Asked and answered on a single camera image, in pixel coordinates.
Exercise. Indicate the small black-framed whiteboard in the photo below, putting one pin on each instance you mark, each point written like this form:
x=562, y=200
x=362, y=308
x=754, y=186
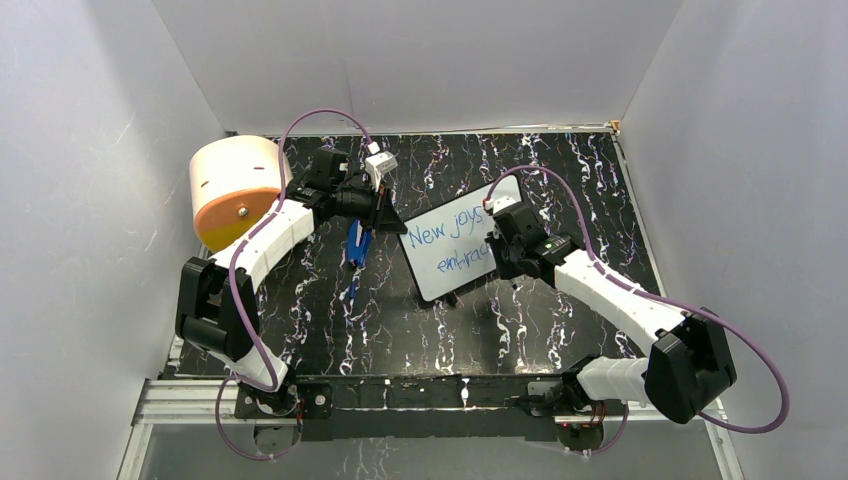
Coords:
x=445, y=247

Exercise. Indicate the blue stapler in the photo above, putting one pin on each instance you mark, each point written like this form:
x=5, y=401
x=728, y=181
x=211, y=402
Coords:
x=358, y=244

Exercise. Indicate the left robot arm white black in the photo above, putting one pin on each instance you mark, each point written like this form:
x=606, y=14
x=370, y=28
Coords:
x=216, y=308

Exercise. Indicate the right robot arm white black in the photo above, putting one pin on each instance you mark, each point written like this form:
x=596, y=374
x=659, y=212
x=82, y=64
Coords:
x=686, y=361

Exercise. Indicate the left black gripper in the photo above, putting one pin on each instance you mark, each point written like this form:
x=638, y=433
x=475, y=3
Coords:
x=382, y=216

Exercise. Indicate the cream orange cylindrical drum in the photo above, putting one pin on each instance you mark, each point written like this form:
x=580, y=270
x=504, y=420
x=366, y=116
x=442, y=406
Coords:
x=233, y=182

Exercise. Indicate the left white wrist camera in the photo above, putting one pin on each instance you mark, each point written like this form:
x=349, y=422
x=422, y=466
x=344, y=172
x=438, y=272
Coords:
x=378, y=164

